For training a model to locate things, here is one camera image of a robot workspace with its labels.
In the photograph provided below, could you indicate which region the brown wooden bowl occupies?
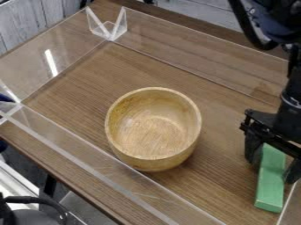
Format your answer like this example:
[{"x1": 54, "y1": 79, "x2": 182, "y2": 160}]
[{"x1": 105, "y1": 87, "x2": 202, "y2": 171}]

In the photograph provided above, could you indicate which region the clear acrylic tray enclosure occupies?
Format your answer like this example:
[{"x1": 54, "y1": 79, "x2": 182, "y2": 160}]
[{"x1": 0, "y1": 3, "x2": 287, "y2": 225}]

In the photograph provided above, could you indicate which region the black table leg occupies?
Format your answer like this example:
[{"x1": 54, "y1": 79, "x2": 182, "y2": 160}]
[{"x1": 45, "y1": 175, "x2": 58, "y2": 197}]

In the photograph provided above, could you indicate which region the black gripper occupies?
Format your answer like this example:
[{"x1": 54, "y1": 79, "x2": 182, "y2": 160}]
[{"x1": 240, "y1": 93, "x2": 301, "y2": 185}]

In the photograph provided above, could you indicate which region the green rectangular block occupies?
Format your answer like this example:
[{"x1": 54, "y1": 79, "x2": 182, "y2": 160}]
[{"x1": 255, "y1": 144, "x2": 287, "y2": 213}]

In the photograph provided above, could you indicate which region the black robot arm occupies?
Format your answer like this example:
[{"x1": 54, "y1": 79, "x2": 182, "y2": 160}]
[{"x1": 229, "y1": 0, "x2": 301, "y2": 184}]

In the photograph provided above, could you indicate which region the black cable lower left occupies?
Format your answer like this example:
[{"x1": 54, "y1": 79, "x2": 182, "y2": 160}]
[{"x1": 0, "y1": 195, "x2": 70, "y2": 225}]

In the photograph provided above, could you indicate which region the grey metal base plate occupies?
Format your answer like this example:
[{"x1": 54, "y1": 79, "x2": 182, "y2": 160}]
[{"x1": 61, "y1": 192, "x2": 118, "y2": 225}]

